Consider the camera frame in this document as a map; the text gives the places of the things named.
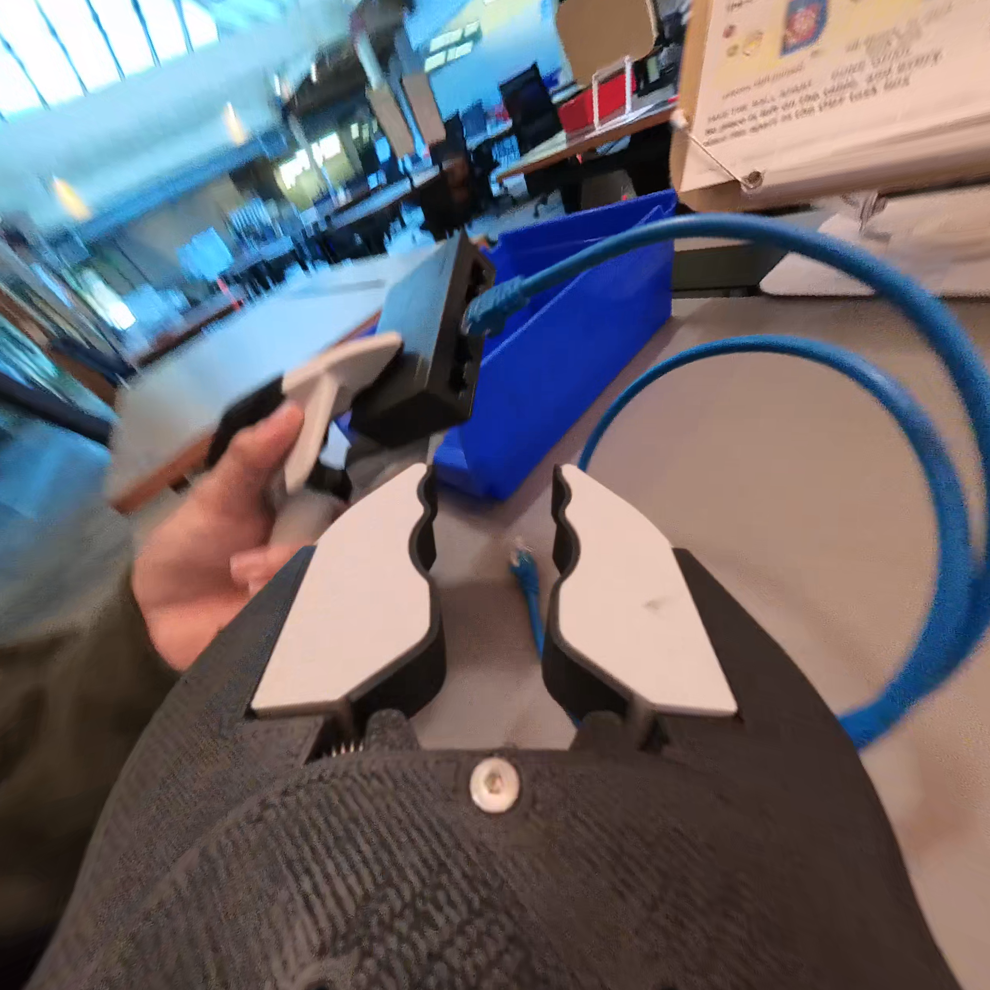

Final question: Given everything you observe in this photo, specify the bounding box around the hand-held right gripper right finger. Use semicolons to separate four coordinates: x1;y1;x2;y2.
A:
541;463;739;720

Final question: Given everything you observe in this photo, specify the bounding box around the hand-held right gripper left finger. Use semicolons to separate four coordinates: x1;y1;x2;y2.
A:
249;463;447;720

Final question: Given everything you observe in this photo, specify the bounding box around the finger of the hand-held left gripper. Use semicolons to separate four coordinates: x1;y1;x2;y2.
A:
282;387;341;496
282;333;405;403

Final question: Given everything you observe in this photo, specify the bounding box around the black network switch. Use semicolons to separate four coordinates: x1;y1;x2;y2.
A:
352;230;496;446

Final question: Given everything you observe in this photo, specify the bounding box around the blue ethernet cable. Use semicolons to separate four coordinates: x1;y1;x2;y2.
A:
463;212;990;751

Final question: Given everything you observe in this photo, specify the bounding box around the person's left hand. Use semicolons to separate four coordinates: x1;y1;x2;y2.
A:
131;402;349;670

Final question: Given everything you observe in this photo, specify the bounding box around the blue plastic bin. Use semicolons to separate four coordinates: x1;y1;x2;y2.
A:
433;189;678;502

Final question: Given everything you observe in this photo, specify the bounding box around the black office chair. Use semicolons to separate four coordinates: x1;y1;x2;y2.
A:
499;62;573;218

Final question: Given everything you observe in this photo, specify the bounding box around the red box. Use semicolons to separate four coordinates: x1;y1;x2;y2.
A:
557;65;639;136

